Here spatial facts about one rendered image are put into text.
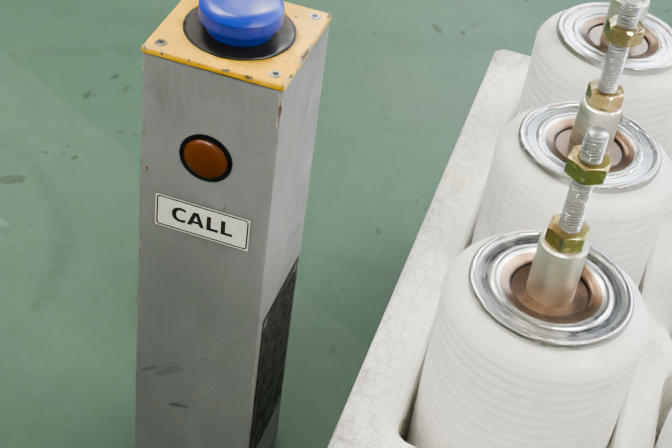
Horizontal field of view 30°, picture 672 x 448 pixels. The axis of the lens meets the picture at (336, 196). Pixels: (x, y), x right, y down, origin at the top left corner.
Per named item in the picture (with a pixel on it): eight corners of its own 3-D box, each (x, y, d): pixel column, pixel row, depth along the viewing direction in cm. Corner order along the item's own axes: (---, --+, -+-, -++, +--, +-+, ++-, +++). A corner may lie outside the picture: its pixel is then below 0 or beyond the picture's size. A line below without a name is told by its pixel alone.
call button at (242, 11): (264, 70, 58) (267, 32, 56) (183, 47, 58) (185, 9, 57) (292, 28, 61) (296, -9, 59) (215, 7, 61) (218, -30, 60)
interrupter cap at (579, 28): (582, -2, 79) (585, -12, 79) (696, 41, 76) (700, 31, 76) (535, 47, 74) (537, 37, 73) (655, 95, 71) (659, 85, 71)
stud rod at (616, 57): (594, 134, 64) (632, 7, 60) (582, 123, 65) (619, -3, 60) (608, 129, 65) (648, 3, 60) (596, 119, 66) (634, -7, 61)
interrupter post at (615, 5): (605, 29, 76) (619, -19, 74) (642, 43, 76) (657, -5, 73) (591, 45, 75) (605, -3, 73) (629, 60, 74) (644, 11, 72)
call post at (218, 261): (238, 518, 75) (283, 94, 56) (131, 481, 77) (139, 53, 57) (278, 433, 81) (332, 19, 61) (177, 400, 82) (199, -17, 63)
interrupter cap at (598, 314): (607, 379, 53) (612, 368, 53) (443, 315, 55) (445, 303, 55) (647, 275, 59) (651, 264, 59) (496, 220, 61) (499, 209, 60)
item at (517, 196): (503, 464, 72) (577, 227, 61) (411, 353, 78) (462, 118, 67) (627, 409, 76) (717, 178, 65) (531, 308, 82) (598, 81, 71)
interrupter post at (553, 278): (566, 320, 56) (584, 266, 54) (515, 300, 57) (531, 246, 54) (580, 288, 58) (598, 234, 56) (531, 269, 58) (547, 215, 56)
